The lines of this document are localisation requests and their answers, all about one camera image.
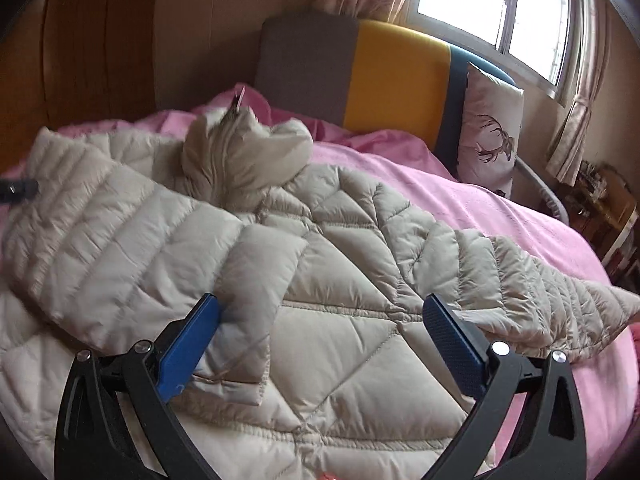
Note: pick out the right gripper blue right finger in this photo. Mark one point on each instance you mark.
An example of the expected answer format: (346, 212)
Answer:
(548, 441)

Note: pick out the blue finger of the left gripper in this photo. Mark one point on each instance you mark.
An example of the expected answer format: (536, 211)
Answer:
(15, 191)

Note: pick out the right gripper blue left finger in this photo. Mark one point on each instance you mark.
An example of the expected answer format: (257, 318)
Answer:
(92, 440)

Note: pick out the beige quilted down jacket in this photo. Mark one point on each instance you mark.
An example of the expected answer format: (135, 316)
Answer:
(321, 363)

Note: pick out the person's fingertip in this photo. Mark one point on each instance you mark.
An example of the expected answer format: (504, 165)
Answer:
(327, 476)

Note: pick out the pink bed cover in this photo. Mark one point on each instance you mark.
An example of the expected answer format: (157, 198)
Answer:
(500, 199)

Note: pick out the wooden wardrobe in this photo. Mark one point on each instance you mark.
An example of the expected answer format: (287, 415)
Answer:
(65, 62)

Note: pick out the cluttered wooden side desk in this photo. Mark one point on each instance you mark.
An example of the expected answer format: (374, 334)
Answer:
(602, 208)

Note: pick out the pink patterned right curtain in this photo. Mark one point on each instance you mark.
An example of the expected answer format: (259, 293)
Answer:
(566, 149)

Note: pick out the white deer print pillow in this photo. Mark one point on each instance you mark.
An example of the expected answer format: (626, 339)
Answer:
(491, 125)

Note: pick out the grey yellow blue headboard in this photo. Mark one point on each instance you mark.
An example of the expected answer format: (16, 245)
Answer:
(365, 75)

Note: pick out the bright window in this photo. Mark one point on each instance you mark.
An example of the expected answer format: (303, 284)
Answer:
(532, 39)

